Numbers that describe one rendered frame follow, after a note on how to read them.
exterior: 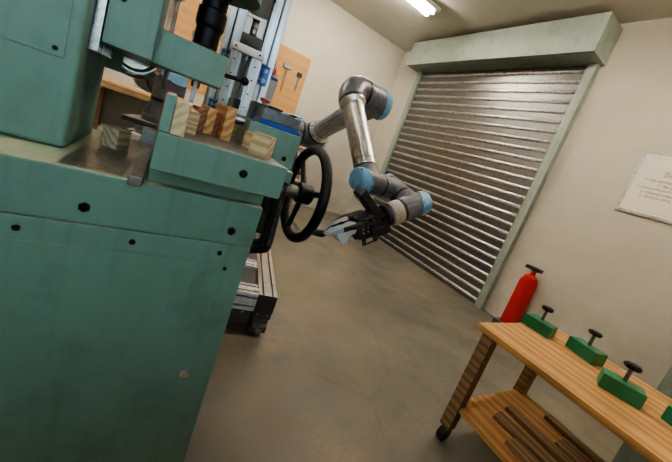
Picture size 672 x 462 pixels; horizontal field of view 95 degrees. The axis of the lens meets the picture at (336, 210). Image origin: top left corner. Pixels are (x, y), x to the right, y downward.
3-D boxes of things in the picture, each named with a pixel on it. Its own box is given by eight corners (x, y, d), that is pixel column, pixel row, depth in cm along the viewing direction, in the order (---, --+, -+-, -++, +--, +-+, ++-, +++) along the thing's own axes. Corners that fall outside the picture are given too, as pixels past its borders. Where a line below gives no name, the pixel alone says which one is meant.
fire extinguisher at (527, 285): (520, 334, 271) (552, 273, 260) (510, 335, 260) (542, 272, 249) (501, 321, 285) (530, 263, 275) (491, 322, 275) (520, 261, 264)
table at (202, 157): (323, 210, 61) (333, 182, 60) (148, 169, 46) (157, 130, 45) (256, 157, 112) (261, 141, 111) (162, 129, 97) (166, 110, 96)
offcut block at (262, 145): (270, 159, 61) (277, 138, 60) (265, 159, 57) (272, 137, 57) (253, 153, 61) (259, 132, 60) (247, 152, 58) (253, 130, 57)
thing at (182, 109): (183, 137, 47) (191, 105, 46) (168, 133, 46) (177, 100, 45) (179, 114, 97) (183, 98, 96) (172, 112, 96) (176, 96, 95)
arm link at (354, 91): (345, 57, 107) (371, 181, 88) (367, 71, 114) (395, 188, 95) (325, 79, 114) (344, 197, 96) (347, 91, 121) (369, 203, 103)
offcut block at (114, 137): (112, 144, 71) (116, 126, 70) (128, 149, 71) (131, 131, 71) (99, 144, 67) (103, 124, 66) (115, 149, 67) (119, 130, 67)
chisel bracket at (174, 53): (219, 96, 70) (229, 58, 68) (147, 69, 62) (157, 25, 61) (215, 95, 76) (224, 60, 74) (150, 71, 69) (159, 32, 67)
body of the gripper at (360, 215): (361, 247, 89) (395, 234, 93) (358, 221, 86) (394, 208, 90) (348, 237, 95) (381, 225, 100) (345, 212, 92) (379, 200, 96)
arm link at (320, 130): (290, 124, 153) (371, 71, 112) (315, 133, 162) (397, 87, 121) (289, 146, 150) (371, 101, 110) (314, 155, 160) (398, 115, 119)
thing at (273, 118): (297, 136, 79) (304, 115, 78) (255, 121, 74) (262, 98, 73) (282, 130, 90) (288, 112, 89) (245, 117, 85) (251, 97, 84)
